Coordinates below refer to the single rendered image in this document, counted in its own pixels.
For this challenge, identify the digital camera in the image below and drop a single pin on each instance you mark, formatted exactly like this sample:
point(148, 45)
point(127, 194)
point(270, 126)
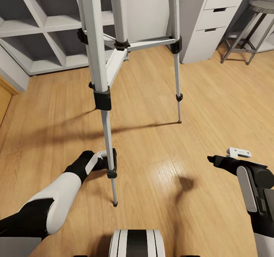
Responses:
point(114, 157)

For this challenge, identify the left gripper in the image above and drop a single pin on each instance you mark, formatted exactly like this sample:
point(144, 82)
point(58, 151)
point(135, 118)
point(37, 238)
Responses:
point(103, 165)

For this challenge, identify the bookcase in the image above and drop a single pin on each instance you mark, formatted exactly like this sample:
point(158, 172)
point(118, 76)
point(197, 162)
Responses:
point(48, 25)

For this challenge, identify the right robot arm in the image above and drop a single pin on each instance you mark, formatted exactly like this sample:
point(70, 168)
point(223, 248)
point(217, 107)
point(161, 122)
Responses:
point(256, 182)

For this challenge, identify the camera tripod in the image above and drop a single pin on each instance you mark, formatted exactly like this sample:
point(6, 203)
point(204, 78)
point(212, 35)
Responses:
point(103, 74)

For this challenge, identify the taboret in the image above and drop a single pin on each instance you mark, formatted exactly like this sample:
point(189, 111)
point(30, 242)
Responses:
point(258, 6)

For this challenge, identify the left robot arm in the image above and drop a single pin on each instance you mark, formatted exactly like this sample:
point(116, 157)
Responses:
point(45, 213)

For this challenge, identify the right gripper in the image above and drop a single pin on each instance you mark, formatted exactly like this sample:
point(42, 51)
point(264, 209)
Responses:
point(221, 162)

